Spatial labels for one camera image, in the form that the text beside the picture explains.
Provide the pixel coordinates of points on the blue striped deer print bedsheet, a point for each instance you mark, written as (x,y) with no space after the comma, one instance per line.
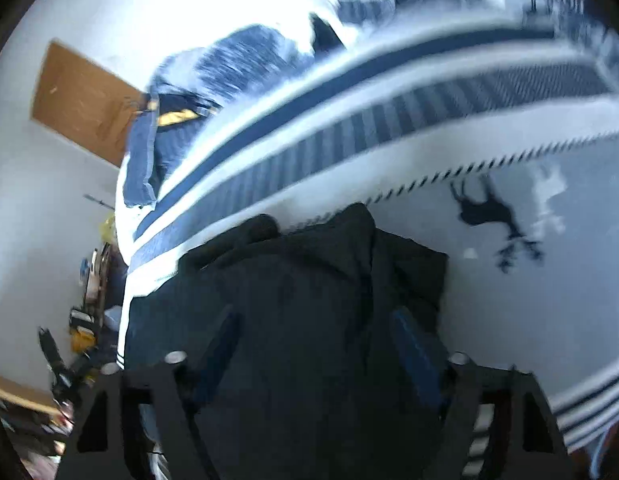
(489,320)

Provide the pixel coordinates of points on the blue pillow with yellow band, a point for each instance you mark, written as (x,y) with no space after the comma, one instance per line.
(144,160)

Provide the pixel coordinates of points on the black puffer jacket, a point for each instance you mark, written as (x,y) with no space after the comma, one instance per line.
(314,310)

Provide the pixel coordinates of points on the yellow-green plastic bag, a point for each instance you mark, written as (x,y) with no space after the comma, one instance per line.
(109,227)

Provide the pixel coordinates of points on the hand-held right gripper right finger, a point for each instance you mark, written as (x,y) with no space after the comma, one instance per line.
(414,350)

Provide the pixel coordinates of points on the light wooden furniture edge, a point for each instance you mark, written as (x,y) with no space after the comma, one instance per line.
(19,390)

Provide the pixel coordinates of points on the blue and white printed quilt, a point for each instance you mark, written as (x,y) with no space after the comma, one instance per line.
(249,55)

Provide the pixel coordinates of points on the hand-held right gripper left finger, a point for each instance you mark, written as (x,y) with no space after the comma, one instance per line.
(217,355)

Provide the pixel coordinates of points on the yellow jar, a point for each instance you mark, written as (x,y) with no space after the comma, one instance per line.
(84,341)

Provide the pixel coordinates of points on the cluttered dark side table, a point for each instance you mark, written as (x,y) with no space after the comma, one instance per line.
(97,285)

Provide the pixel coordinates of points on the brown wooden door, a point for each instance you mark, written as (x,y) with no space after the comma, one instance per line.
(79,100)

